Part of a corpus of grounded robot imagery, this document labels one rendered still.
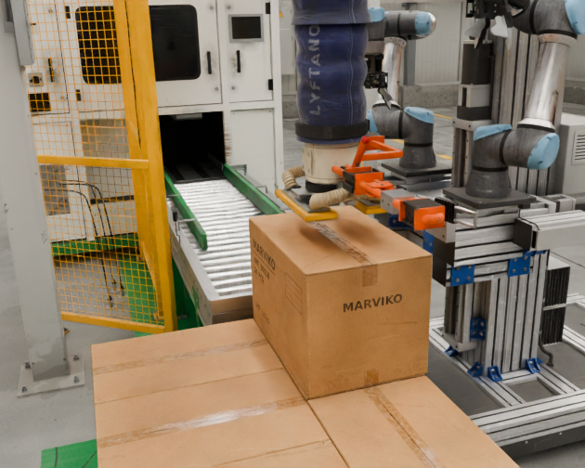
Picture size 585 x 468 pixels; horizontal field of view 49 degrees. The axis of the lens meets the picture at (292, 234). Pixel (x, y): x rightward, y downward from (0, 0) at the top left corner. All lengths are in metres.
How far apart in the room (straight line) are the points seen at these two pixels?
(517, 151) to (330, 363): 0.88
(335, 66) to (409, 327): 0.80
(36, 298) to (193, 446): 1.56
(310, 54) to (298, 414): 1.03
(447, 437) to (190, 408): 0.73
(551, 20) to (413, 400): 1.22
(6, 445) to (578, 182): 2.48
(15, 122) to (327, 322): 1.69
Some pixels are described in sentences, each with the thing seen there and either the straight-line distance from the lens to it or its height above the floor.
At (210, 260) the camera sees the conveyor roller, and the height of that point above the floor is 0.55.
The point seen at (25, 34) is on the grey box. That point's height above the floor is 1.59.
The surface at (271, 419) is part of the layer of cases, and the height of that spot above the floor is 0.54.
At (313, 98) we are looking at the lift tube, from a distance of 1.92.
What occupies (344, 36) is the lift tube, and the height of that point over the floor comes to 1.56.
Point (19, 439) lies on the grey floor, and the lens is 3.00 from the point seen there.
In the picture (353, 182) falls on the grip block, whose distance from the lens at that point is 1.77.
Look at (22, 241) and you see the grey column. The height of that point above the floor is 0.72.
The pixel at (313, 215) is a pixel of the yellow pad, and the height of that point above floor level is 1.07.
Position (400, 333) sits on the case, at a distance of 1.98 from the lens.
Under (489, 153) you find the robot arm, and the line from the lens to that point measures 2.19.
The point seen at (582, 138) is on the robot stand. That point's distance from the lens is 2.58.
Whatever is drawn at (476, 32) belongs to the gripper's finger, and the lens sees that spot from 1.93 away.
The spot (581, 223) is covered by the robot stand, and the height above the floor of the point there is 0.95.
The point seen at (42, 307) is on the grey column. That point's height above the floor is 0.39.
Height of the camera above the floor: 1.60
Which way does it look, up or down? 18 degrees down
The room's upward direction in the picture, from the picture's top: 2 degrees counter-clockwise
